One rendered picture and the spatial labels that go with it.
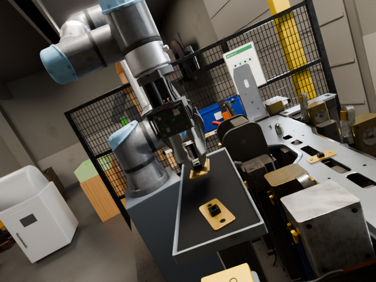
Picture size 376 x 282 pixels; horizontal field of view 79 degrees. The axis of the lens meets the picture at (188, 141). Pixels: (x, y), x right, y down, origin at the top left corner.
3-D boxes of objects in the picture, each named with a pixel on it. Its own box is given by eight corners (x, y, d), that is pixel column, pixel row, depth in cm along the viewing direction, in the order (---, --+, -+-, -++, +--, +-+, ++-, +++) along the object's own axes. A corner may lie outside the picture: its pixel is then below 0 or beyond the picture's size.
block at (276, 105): (299, 152, 144) (281, 99, 136) (286, 157, 145) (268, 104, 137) (293, 149, 152) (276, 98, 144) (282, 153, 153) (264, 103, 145)
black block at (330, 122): (361, 179, 99) (344, 118, 93) (339, 187, 101) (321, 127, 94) (353, 174, 105) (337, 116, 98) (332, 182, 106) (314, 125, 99)
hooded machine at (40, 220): (72, 247, 314) (20, 169, 286) (33, 268, 304) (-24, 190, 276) (80, 225, 374) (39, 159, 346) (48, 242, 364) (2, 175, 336)
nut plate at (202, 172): (207, 173, 45) (205, 168, 45) (189, 180, 46) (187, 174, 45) (207, 158, 53) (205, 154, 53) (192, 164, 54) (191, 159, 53)
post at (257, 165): (308, 279, 69) (265, 165, 60) (292, 285, 70) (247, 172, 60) (300, 266, 74) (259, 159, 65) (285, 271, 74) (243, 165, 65)
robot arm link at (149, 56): (132, 60, 46) (168, 42, 44) (142, 81, 47) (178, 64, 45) (117, 57, 38) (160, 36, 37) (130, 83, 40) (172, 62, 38)
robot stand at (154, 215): (178, 302, 80) (126, 210, 71) (167, 266, 99) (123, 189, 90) (225, 270, 85) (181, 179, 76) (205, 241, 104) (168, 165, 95)
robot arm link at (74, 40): (52, 20, 79) (26, 44, 41) (82, 9, 80) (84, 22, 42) (71, 53, 86) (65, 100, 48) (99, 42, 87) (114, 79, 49)
